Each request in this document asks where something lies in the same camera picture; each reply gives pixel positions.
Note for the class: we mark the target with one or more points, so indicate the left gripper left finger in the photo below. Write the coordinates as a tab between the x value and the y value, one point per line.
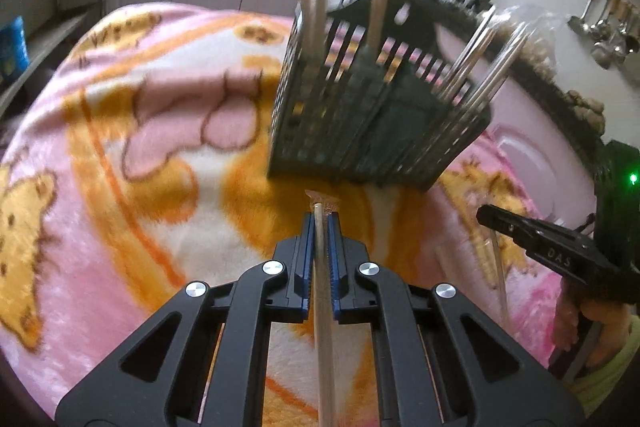
201	359

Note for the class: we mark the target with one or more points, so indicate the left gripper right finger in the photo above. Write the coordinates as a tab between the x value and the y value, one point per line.
439	359

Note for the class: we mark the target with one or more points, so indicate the right hand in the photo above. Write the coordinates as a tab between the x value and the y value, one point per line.
615	318

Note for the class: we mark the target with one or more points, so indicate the hanging steel ladle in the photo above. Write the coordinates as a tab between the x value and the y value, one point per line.
578	23

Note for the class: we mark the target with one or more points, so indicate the blue tin can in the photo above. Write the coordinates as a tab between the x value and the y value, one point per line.
14	57

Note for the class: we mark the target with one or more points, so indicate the pink bear blanket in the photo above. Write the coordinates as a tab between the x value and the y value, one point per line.
143	167

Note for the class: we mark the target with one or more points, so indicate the plastic bag of food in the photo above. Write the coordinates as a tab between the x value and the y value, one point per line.
542	27

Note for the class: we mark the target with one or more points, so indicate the dark green utensil basket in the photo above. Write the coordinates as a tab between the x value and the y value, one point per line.
371	119

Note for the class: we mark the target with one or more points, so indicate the wrapped chopstick pair on blanket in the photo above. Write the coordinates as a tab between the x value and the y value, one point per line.
505	318

